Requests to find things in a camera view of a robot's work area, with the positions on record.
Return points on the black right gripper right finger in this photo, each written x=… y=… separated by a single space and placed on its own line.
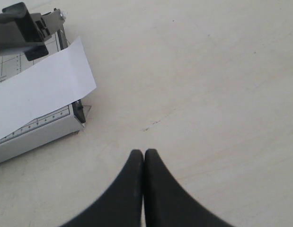
x=167 y=204

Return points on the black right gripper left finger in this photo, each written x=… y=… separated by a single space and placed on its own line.
x=121 y=204

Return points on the white paper sheet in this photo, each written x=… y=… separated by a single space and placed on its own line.
x=54 y=82

